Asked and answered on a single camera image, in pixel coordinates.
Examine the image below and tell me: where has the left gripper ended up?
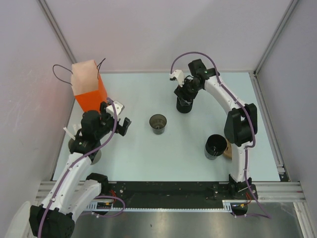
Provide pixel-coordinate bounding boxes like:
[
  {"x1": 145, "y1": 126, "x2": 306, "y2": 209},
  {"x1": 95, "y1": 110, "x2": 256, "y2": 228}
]
[{"x1": 95, "y1": 102, "x2": 130, "y2": 139}]

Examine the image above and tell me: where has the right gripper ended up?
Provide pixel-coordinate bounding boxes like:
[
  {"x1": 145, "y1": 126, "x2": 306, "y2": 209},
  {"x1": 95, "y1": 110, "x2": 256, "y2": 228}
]
[{"x1": 174, "y1": 76, "x2": 203, "y2": 106}]

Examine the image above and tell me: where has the dark coffee cup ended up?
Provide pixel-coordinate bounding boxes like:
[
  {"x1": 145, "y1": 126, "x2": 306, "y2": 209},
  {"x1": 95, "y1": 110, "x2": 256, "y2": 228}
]
[{"x1": 149, "y1": 114, "x2": 167, "y2": 135}]

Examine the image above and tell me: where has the orange paper bag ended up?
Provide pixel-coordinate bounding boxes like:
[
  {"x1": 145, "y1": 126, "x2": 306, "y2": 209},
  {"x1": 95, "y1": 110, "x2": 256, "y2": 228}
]
[{"x1": 53, "y1": 58, "x2": 109, "y2": 115}]

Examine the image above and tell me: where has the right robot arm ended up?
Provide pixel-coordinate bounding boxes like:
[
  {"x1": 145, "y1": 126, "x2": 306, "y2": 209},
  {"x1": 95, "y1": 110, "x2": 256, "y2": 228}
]
[{"x1": 169, "y1": 59, "x2": 258, "y2": 199}]

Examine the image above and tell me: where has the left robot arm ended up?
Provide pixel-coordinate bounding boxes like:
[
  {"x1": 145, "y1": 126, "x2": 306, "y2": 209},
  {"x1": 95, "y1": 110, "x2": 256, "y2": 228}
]
[{"x1": 29, "y1": 109, "x2": 131, "y2": 238}]

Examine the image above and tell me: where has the black coffee cup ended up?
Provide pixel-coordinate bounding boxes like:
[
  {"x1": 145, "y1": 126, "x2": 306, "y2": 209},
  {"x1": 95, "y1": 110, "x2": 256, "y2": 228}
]
[{"x1": 205, "y1": 134, "x2": 227, "y2": 160}]

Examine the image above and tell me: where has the black ribbed cup stack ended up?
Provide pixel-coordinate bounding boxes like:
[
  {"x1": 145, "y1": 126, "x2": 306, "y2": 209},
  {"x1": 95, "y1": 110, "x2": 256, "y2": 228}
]
[{"x1": 176, "y1": 97, "x2": 193, "y2": 114}]

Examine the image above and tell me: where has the grey straw holder cup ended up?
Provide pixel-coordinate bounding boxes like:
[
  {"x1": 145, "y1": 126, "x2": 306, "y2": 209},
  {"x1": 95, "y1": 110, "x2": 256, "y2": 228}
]
[{"x1": 68, "y1": 138, "x2": 102, "y2": 165}]

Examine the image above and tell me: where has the white straws bundle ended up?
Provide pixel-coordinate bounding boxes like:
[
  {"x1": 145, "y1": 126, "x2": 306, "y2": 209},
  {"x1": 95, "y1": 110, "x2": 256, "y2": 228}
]
[{"x1": 63, "y1": 124, "x2": 81, "y2": 140}]

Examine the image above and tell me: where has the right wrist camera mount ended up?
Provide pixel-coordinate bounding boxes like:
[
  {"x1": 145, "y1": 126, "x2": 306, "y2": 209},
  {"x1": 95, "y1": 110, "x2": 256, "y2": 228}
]
[{"x1": 169, "y1": 69, "x2": 185, "y2": 87}]

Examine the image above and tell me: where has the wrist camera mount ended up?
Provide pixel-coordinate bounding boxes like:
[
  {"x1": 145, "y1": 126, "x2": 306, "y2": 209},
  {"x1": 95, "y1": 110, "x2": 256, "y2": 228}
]
[
  {"x1": 106, "y1": 100, "x2": 125, "y2": 117},
  {"x1": 169, "y1": 69, "x2": 185, "y2": 87}
]

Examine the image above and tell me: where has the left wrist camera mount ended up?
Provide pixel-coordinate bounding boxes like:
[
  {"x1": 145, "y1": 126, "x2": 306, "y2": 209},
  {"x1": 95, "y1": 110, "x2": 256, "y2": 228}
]
[{"x1": 106, "y1": 100, "x2": 125, "y2": 117}]

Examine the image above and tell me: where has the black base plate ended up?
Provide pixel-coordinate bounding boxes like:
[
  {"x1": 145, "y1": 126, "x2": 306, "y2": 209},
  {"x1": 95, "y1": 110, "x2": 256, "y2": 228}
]
[{"x1": 101, "y1": 181, "x2": 258, "y2": 209}]

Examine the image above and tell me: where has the grey slotted cable duct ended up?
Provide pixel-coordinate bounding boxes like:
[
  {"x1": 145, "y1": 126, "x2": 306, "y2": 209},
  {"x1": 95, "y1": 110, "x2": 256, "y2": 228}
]
[{"x1": 85, "y1": 201, "x2": 232, "y2": 213}]

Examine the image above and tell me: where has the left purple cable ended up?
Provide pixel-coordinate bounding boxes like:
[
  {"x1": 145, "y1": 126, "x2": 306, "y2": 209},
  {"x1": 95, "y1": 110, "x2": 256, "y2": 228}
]
[{"x1": 37, "y1": 98, "x2": 126, "y2": 238}]

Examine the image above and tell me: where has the purple cable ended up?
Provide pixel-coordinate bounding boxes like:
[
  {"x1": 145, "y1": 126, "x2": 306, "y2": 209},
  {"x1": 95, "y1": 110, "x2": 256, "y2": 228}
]
[
  {"x1": 170, "y1": 51, "x2": 272, "y2": 219},
  {"x1": 37, "y1": 98, "x2": 126, "y2": 238}
]

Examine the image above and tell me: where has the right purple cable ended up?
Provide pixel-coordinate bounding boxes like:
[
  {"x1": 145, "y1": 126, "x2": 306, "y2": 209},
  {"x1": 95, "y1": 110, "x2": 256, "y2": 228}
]
[{"x1": 170, "y1": 51, "x2": 272, "y2": 219}]

